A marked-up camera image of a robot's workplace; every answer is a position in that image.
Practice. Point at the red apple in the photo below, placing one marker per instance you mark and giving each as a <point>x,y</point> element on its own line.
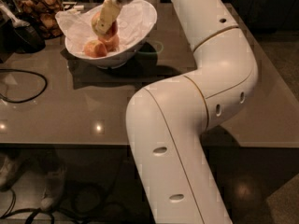
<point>113,29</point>
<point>112,43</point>
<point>95,49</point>

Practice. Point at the white paper liner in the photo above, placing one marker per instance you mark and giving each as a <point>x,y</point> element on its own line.
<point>134,23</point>

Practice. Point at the red apple right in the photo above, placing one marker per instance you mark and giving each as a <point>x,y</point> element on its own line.
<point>112,43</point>

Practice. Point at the white ceramic bowl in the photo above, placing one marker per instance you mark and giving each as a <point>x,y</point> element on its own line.
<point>114,58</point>

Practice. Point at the red apple front left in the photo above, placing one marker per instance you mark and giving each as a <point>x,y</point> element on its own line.
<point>95,49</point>

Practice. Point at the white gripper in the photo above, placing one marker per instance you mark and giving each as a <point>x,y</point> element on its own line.
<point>110,9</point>

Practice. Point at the white shoe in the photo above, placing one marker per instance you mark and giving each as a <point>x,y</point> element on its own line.
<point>54,188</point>
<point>10,172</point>

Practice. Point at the glass jar of snacks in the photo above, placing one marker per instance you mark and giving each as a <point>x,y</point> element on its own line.
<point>43,14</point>

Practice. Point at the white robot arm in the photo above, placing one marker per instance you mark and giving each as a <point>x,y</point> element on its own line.
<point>165,119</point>

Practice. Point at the black kitchen appliance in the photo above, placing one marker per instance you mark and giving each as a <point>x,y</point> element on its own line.
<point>28,39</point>

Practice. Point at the green rubber band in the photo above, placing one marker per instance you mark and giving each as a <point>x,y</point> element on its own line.
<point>151,47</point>

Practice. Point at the red apple back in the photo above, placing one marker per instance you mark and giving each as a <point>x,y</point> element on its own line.
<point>113,29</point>

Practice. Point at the white shoe right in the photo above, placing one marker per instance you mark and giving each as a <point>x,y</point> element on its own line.
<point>54,188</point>

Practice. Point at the white shoe left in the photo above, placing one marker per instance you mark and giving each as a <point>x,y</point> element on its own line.
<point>10,172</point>

